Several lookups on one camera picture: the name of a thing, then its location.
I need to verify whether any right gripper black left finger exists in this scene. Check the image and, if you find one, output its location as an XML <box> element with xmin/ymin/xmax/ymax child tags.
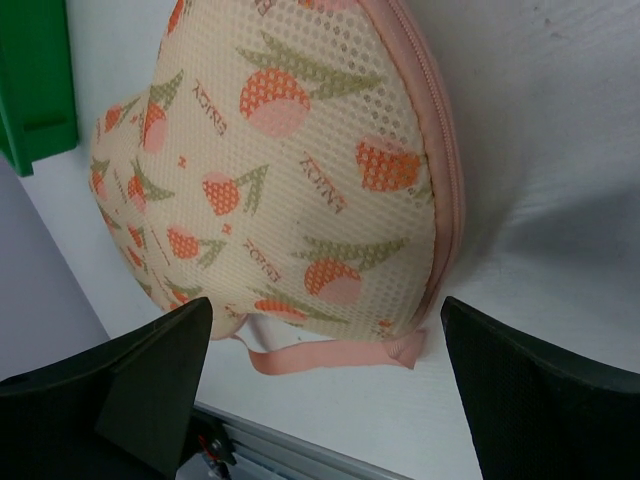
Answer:
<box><xmin>1</xmin><ymin>298</ymin><xmax>213</xmax><ymax>479</ymax></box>

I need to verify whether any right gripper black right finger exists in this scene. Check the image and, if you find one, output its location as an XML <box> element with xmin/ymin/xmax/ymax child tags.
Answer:
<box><xmin>441</xmin><ymin>297</ymin><xmax>639</xmax><ymax>479</ymax></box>

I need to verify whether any peach patterned mesh laundry bag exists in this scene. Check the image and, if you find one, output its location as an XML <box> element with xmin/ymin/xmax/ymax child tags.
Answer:
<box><xmin>89</xmin><ymin>1</ymin><xmax>464</xmax><ymax>375</ymax></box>

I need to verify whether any green plastic tray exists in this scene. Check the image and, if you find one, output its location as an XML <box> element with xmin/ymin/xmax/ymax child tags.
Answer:
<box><xmin>1</xmin><ymin>0</ymin><xmax>79</xmax><ymax>177</ymax></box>

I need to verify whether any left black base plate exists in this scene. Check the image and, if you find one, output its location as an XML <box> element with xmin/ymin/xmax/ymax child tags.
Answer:
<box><xmin>179</xmin><ymin>407</ymin><xmax>237</xmax><ymax>480</ymax></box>

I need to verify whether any aluminium mounting rail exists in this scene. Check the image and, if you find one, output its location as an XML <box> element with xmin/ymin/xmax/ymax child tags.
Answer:
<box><xmin>194</xmin><ymin>404</ymin><xmax>403</xmax><ymax>479</ymax></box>

